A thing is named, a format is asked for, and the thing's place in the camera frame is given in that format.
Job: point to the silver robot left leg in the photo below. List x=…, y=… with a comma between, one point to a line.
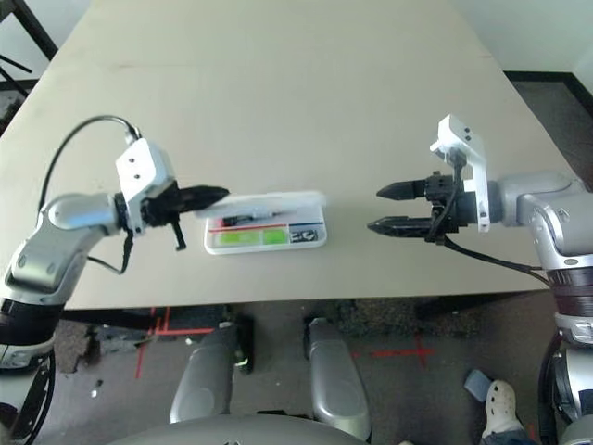
x=204, y=371

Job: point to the blue grey foot pedal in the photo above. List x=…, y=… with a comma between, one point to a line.
x=477, y=382

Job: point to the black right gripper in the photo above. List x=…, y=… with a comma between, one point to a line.
x=445, y=204

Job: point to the black marker with red cap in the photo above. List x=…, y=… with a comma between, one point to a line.
x=236, y=219

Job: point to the grey robot torso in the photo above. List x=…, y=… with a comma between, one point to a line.
x=231, y=431

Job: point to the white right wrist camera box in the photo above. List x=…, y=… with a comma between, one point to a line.
x=458, y=134

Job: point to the white perforated shoe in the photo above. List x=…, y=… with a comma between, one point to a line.
x=500, y=403

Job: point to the red floor tape lines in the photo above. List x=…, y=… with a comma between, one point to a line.
x=162, y=326

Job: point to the black metal table frame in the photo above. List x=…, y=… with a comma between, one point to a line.
x=41, y=32

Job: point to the dark speckled floor mat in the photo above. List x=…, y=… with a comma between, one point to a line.
x=370, y=320
x=74, y=347

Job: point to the silver robot right leg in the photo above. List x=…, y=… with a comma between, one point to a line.
x=333, y=380

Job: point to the green white glue stick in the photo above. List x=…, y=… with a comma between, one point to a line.
x=241, y=238

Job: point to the black stand foot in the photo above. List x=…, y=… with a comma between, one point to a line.
x=248, y=340
x=307, y=338

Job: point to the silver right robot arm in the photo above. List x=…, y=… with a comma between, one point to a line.
x=533, y=199

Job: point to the blue jeans trouser leg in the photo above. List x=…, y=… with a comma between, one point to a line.
x=509, y=438

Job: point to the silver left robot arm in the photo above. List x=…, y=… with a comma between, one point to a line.
x=69, y=218

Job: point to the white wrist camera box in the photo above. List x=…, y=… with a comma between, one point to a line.
x=143, y=167
x=458, y=134

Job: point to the silver robot leg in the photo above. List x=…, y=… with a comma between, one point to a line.
x=204, y=371
x=333, y=380

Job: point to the white plastic pencil case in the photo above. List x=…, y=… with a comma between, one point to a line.
x=259, y=200

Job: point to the red floor tape cross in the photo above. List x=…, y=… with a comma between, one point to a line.
x=421, y=352

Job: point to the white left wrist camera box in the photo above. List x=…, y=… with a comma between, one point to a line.
x=143, y=167

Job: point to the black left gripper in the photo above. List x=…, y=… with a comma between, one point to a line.
x=162, y=208

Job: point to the black tripod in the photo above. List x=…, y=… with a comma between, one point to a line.
x=16, y=65

